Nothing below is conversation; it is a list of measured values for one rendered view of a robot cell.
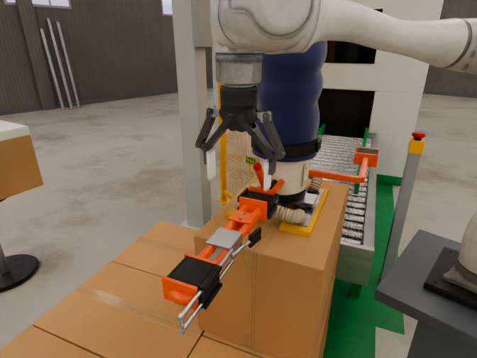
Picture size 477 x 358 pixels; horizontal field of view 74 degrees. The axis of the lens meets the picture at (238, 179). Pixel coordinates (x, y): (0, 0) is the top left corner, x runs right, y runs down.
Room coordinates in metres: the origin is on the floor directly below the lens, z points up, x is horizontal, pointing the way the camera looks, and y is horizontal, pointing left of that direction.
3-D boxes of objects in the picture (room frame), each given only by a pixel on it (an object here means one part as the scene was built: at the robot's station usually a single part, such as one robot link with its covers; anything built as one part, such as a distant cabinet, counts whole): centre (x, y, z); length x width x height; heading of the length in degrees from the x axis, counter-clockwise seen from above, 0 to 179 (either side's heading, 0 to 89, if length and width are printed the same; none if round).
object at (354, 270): (1.35, -0.31, 0.47); 0.70 x 0.03 x 0.15; 67
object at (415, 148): (1.69, -0.99, 0.50); 0.07 x 0.07 x 1.00; 67
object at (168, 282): (0.48, 0.09, 1.07); 0.08 x 0.07 x 0.05; 156
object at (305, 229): (0.99, -0.24, 0.97); 0.34 x 0.10 x 0.05; 156
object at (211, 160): (0.67, 0.06, 1.24); 0.03 x 0.01 x 0.07; 156
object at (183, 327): (0.51, 0.02, 1.07); 0.31 x 0.03 x 0.05; 156
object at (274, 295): (1.02, -0.16, 0.74); 0.60 x 0.40 x 0.40; 156
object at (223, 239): (0.60, 0.03, 1.07); 0.07 x 0.07 x 0.04; 66
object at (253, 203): (0.80, -0.05, 1.07); 0.10 x 0.08 x 0.06; 66
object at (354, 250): (1.35, -0.31, 0.58); 0.70 x 0.03 x 0.06; 67
